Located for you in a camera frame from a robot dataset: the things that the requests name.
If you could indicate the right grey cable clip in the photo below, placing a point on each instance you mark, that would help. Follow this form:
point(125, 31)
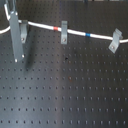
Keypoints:
point(117, 36)

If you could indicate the middle grey cable clip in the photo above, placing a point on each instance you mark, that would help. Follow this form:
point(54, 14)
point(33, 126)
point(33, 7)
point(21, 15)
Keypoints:
point(64, 32)

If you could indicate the left grey cable clip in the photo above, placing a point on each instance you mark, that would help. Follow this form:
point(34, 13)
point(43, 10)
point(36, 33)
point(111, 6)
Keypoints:
point(24, 30)

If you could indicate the grey cable clip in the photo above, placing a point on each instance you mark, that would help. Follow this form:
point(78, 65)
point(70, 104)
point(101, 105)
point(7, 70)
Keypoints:
point(117, 36)
point(64, 32)
point(24, 30)

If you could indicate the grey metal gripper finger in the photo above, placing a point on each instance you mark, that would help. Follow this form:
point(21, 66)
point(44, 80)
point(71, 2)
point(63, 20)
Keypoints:
point(16, 37)

